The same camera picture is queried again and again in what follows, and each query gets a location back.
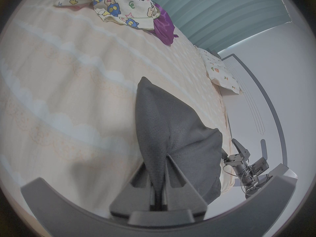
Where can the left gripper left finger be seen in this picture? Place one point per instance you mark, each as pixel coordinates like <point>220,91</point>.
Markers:
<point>133,196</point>

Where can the white printed pillow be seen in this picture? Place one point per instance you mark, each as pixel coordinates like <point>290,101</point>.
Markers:
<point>219,70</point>

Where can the purple garment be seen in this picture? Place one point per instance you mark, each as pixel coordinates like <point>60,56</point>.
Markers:
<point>165,26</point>

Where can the bed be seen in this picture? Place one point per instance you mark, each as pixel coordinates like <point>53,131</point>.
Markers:
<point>61,83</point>

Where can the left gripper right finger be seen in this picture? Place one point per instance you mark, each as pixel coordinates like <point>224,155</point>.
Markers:
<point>185,194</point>

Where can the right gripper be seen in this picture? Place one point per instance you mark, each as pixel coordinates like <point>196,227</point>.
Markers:
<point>238,160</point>

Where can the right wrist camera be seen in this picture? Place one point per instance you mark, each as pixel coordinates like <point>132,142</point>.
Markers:
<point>260,165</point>

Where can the white printed pyjama garment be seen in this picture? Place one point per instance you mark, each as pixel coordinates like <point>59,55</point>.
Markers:
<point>118,1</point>

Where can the blue-green curtain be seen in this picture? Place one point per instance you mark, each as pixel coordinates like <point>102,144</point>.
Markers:
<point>222,13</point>

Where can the black T-shirt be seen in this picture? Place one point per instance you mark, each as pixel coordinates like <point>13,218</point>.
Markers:
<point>160,122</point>

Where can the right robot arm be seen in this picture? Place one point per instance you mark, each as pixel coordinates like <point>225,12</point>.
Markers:
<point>249,184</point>

